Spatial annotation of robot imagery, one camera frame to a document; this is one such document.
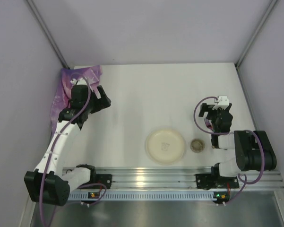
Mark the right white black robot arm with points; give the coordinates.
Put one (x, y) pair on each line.
(253, 151)

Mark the iridescent metal fork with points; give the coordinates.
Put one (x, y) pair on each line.
(208, 124)

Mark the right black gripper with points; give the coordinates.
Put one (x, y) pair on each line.
(208, 109)

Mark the cream round plate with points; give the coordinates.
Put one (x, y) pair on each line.
(165, 146)

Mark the aluminium mounting rail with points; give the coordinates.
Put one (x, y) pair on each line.
(176, 178)

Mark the aluminium corner post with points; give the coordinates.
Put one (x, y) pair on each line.
(255, 33)
(44, 28)

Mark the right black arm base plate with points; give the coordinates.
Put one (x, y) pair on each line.
(210, 181)

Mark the right aluminium corner post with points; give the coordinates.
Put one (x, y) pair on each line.
(255, 33)

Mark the white slotted cable duct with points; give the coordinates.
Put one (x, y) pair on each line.
(148, 196)

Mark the purple Elsa cloth placemat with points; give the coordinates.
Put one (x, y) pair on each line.
(63, 91)

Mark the left aluminium corner post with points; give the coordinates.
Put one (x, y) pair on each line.
(44, 28)

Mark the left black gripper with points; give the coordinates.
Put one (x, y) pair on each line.
(102, 100)

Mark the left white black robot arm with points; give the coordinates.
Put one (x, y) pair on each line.
(47, 183)

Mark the small glass cup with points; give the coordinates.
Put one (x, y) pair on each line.
(197, 145)

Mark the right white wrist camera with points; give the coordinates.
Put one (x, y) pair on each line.
(222, 102)

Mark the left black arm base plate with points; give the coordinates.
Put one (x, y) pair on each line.
(105, 179)

